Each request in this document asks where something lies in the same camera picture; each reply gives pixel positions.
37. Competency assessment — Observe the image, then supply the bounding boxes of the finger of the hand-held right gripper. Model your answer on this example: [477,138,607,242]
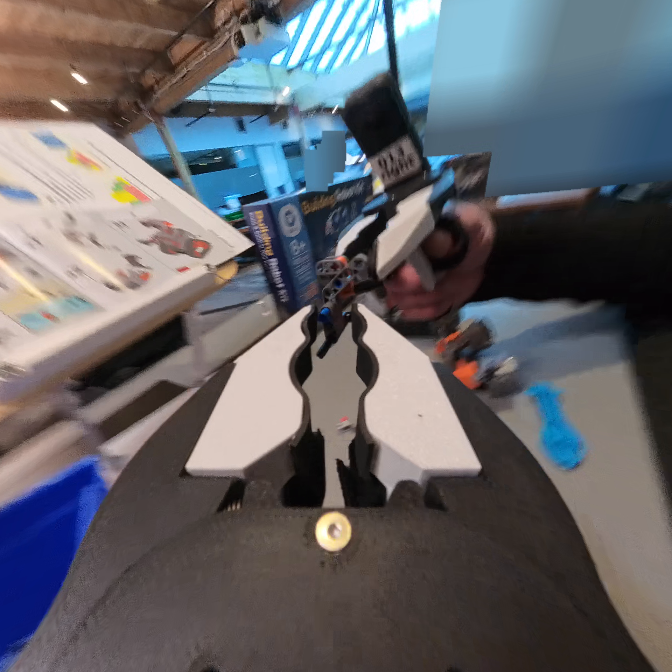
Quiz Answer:
[335,215,393,259]
[374,189,439,280]

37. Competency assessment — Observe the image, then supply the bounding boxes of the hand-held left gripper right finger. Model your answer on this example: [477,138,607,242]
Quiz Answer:
[352,303,483,498]

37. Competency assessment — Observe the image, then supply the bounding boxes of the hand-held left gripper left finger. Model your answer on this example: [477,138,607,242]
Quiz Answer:
[185,304,318,480]

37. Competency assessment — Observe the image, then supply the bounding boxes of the dark grey angled toy beam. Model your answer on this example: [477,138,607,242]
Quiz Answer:
[315,255,368,360]

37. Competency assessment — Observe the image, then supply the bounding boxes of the person's right forearm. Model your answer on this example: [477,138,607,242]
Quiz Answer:
[472,184,672,316]

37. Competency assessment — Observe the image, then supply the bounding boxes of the person's right hand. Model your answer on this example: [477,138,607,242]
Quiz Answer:
[385,202,498,322]

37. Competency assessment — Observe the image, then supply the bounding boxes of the black pole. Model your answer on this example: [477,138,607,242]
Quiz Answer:
[382,0,415,106]

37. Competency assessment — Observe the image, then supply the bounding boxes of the blue robot kit box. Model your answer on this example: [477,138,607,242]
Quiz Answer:
[243,152,491,316]

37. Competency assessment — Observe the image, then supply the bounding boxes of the white book stand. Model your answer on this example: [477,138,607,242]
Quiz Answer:
[0,260,274,473]

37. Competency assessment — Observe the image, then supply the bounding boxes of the instruction booklet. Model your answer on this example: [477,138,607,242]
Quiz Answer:
[0,122,255,368]

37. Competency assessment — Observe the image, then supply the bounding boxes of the blue storage bin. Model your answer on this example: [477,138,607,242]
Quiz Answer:
[0,456,108,657]

